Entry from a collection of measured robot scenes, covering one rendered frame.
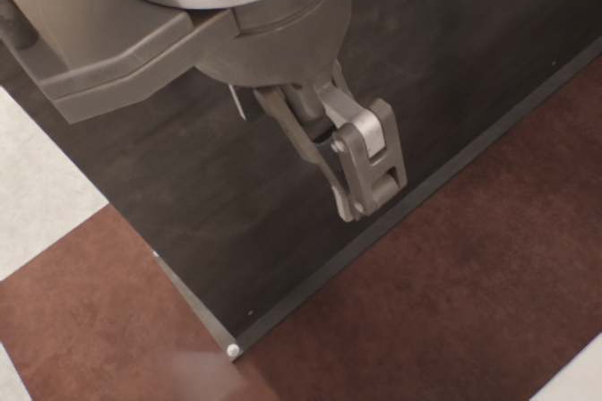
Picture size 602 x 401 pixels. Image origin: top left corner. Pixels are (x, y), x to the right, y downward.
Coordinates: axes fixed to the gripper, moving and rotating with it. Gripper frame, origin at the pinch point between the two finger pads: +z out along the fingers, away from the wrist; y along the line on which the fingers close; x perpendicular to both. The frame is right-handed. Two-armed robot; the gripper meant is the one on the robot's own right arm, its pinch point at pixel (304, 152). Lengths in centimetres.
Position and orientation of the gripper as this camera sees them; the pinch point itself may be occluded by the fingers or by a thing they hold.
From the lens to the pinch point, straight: 36.8
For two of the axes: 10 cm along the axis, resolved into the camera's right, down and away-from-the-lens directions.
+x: -7.7, 6.0, -2.2
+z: 1.5, 4.9, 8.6
